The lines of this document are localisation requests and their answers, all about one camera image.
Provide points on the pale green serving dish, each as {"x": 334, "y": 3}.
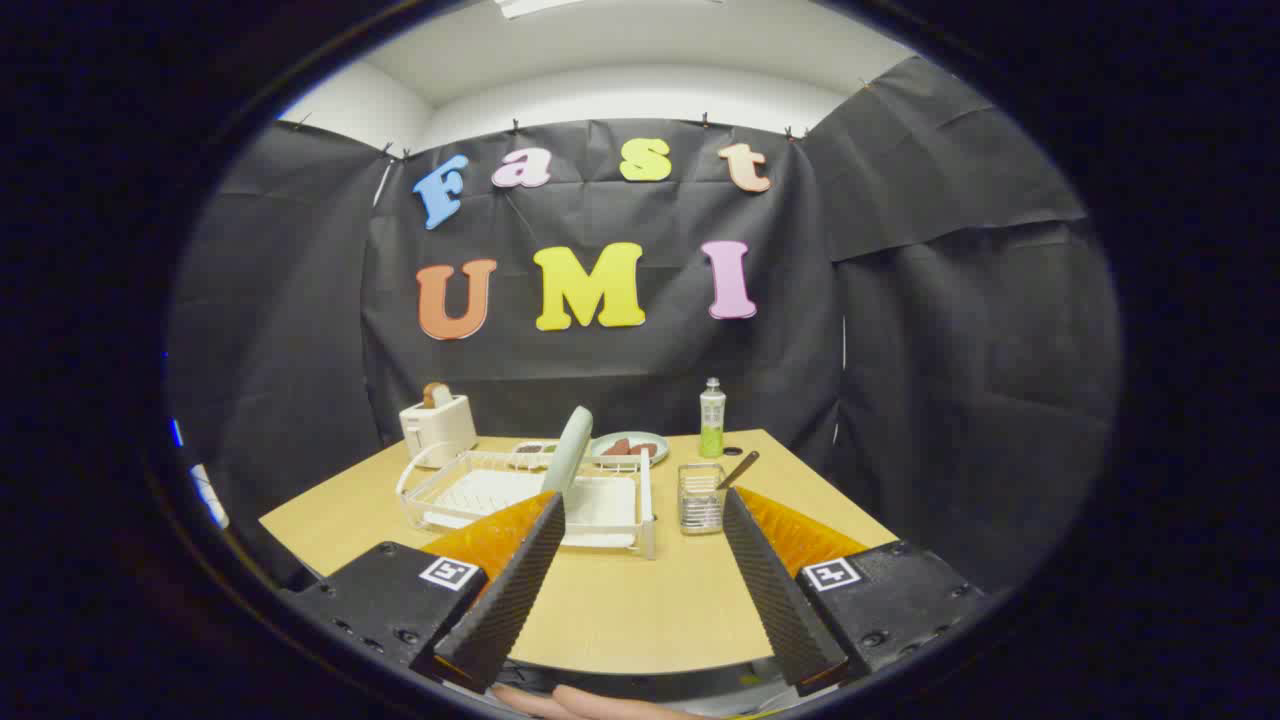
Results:
{"x": 597, "y": 447}

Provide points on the brown bread slice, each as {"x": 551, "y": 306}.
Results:
{"x": 436, "y": 395}

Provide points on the white printed sheet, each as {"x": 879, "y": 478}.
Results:
{"x": 210, "y": 497}

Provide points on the white divided condiment dish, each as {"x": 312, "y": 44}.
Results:
{"x": 530, "y": 447}

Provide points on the green drink bottle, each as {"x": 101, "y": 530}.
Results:
{"x": 711, "y": 430}

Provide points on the white ceiling light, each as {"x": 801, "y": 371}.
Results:
{"x": 540, "y": 6}

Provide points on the black backdrop cloth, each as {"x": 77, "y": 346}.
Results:
{"x": 600, "y": 360}

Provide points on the pale green plate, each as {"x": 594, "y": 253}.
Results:
{"x": 568, "y": 450}

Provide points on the white toaster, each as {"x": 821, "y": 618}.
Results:
{"x": 440, "y": 428}

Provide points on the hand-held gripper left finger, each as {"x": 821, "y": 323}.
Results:
{"x": 510, "y": 600}

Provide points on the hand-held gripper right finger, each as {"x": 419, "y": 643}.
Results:
{"x": 775, "y": 600}

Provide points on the brown meat piece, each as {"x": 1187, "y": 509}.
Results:
{"x": 645, "y": 450}
{"x": 617, "y": 447}

